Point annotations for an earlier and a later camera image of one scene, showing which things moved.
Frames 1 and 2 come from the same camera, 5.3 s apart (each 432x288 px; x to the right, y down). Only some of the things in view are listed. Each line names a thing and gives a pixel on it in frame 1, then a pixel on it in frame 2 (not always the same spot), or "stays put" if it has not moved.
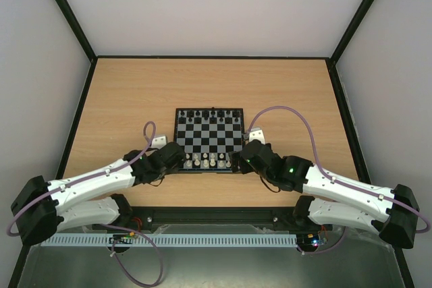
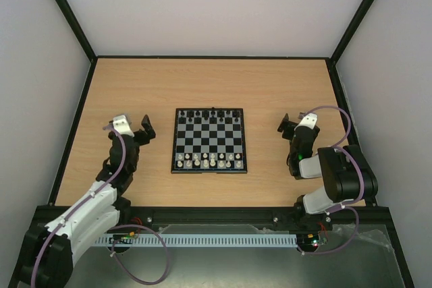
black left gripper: x=171 y=170 to x=146 y=139
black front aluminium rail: x=147 y=218 stays put
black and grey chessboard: x=208 y=135 stays put
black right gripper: x=238 y=158 to x=293 y=129
